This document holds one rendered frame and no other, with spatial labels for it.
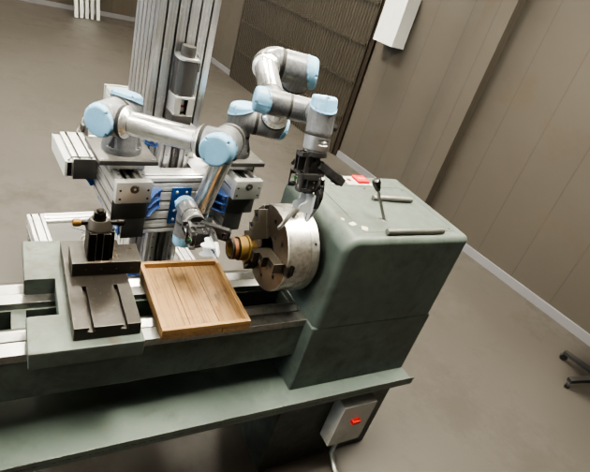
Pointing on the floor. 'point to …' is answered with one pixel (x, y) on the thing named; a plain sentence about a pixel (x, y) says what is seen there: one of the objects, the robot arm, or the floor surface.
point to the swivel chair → (587, 364)
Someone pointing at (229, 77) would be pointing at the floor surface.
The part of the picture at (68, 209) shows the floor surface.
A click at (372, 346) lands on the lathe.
